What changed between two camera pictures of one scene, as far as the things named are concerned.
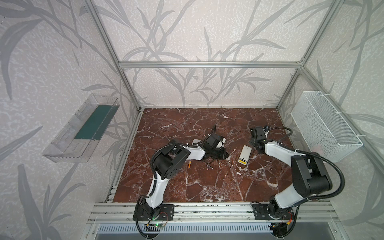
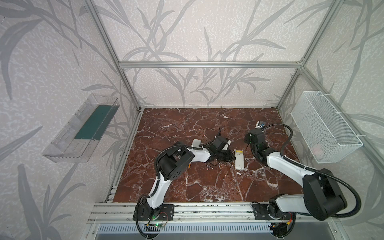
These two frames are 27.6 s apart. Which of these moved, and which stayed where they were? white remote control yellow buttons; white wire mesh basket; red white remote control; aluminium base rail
Moved: white remote control yellow buttons
Stayed: white wire mesh basket; red white remote control; aluminium base rail
